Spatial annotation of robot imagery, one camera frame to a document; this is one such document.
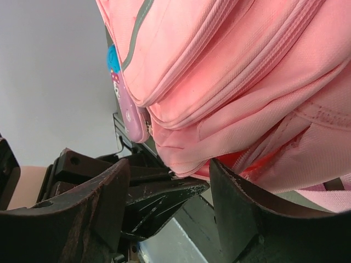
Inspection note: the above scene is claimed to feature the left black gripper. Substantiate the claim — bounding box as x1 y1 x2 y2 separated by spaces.
37 148 209 241

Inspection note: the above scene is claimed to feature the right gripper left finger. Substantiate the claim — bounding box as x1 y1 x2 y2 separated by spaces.
1 159 131 262

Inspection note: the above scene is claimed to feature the purple cartoon pencil case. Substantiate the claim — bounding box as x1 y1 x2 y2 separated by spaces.
106 44 151 143

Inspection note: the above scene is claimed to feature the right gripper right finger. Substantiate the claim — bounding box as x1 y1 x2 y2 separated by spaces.
210 159 350 262

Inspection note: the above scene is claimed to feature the pink student backpack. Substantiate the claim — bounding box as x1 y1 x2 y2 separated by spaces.
97 1 350 212

